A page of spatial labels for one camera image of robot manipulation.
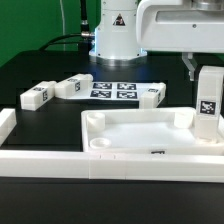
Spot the white marker sheet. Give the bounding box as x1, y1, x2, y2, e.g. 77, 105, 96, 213
72, 82, 155, 101

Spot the black cable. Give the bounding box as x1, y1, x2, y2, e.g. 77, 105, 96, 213
39, 0, 96, 52

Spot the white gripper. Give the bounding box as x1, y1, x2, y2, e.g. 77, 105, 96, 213
136, 0, 224, 81

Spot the white left fence block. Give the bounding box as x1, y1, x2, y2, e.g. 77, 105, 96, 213
0, 108, 17, 146

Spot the white desk top tray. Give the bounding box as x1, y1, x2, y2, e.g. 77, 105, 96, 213
81, 107, 224, 156

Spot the white front fence bar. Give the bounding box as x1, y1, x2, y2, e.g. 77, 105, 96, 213
0, 150, 224, 183

